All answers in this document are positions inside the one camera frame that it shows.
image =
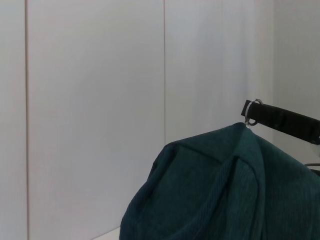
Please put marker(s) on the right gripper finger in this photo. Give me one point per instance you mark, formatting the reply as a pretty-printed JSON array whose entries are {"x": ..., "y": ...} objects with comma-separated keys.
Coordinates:
[{"x": 287, "y": 122}]

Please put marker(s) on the teal fabric zipper bag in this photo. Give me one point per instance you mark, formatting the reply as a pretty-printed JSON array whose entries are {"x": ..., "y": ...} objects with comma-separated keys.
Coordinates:
[{"x": 225, "y": 187}]

